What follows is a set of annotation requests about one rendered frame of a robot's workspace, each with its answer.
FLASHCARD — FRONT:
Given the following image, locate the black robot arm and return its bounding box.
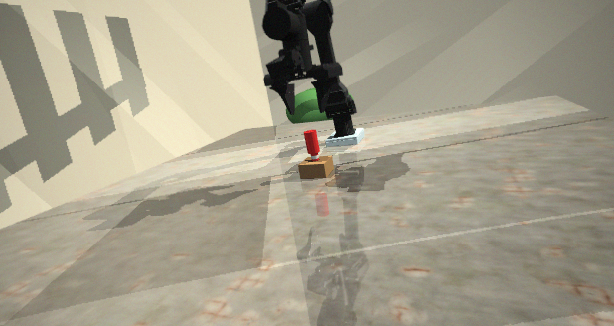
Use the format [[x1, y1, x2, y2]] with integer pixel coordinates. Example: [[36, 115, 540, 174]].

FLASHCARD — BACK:
[[262, 0, 357, 138]]

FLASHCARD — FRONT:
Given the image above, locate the brown wooden block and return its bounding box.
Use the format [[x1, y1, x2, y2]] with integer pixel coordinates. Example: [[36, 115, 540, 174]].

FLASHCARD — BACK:
[[298, 156, 334, 179]]

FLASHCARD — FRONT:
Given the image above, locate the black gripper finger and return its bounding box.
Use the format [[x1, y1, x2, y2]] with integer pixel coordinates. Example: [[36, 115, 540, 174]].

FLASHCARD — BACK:
[[270, 84, 295, 115], [311, 78, 338, 113]]

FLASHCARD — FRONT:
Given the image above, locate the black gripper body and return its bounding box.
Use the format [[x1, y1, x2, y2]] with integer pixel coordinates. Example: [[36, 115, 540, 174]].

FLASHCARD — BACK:
[[264, 40, 343, 87]]

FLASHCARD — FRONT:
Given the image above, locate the dark red marker cap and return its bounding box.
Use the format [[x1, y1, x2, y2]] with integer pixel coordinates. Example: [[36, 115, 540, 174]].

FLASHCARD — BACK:
[[304, 130, 320, 154]]

